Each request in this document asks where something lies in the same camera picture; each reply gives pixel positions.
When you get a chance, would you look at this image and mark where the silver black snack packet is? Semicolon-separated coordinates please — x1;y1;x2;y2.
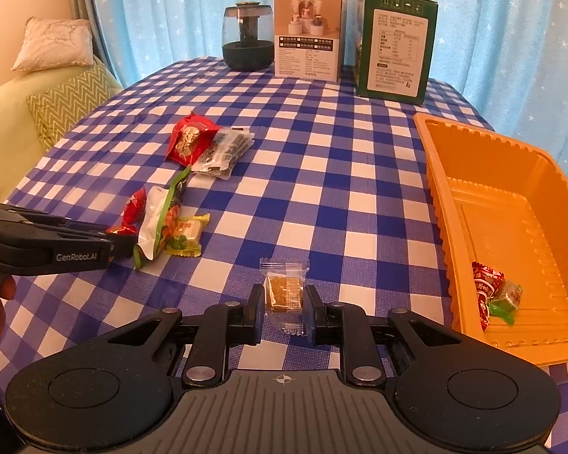
192;128;254;180

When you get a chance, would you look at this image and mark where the dark glass humidifier jar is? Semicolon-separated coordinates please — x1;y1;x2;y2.
222;1;275;72

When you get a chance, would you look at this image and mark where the blue white checkered tablecloth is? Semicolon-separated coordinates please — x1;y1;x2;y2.
0;58;568;453

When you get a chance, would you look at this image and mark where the green chevron pillow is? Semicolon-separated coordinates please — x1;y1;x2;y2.
26;64;121;152

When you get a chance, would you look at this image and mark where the blue star curtain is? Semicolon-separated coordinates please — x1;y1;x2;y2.
86;0;568;196

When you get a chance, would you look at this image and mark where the yellow green candy packet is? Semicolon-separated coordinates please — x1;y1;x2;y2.
164;213;210;257

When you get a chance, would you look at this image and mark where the cream sofa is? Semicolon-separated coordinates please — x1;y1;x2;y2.
0;53;124;203

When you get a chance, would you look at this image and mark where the green tea box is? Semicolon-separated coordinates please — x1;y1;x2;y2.
354;0;438;104

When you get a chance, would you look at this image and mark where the large red snack packet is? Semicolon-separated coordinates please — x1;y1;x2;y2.
166;113;219;167

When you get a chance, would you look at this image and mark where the white beige product box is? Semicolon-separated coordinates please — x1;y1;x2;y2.
274;0;346;82

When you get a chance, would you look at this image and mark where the green candy in tray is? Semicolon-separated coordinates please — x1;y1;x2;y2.
488;280;523;326

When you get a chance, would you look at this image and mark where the white green snack bag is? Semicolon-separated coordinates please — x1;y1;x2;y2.
133;166;192;271

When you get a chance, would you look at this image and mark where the dark red candy in tray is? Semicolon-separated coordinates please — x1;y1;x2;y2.
472;261;505;330

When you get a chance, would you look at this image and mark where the clear brown biscuit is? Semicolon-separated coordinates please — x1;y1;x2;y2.
259;258;310;336

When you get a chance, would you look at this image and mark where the grey curtain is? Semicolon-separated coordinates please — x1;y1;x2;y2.
69;0;108;65

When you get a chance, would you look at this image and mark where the small red candy packet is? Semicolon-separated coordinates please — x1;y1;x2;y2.
106;187;147;236

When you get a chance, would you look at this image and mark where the orange plastic tray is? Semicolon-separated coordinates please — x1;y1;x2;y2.
414;113;568;366

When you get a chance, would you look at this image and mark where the white embroidered pillow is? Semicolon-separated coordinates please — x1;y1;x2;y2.
12;17;94;72

